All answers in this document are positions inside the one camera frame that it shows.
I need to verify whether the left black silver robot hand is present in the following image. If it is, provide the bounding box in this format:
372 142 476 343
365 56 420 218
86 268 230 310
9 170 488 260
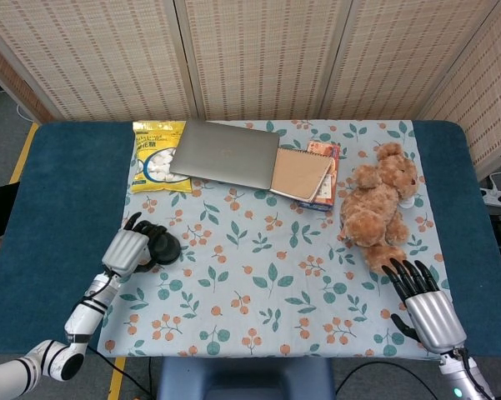
102 212 168 279

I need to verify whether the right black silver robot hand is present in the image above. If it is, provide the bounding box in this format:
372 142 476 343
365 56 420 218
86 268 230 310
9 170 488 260
380 257 468 358

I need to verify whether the black cylindrical container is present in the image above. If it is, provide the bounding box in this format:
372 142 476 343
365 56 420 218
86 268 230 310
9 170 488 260
148 226 183 267

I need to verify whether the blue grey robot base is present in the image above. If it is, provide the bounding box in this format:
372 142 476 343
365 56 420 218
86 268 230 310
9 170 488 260
157 356 335 400

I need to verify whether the blue felt table cover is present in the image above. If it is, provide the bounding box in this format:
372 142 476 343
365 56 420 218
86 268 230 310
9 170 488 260
0 120 501 360

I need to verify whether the yellow marshmallow bag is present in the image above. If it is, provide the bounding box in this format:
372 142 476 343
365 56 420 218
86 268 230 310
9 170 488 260
132 120 193 195

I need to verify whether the brown teddy bear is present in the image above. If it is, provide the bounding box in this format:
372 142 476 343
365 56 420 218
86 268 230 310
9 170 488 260
337 142 422 277

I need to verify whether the floral leaf berry tablecloth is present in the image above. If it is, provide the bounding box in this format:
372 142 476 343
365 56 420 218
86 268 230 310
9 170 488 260
96 119 449 359

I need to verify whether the white power strip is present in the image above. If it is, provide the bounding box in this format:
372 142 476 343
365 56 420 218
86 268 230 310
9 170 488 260
479 185 501 207

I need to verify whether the grey closed laptop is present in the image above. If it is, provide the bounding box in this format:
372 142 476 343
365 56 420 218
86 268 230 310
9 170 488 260
168 119 281 191

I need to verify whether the orange blue snack box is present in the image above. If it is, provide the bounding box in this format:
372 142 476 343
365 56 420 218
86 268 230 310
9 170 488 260
298 140 343 211

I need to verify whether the brown spiral notebook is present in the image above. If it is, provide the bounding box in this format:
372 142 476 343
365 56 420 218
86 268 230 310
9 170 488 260
269 147 337 203

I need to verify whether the woven folding screen panel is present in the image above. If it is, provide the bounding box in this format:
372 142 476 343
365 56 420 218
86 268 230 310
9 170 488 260
0 0 198 123
419 0 501 181
174 0 356 122
319 0 501 122
0 32 54 124

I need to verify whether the black floor cable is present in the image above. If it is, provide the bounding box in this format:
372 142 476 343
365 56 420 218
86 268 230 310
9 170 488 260
335 360 441 400

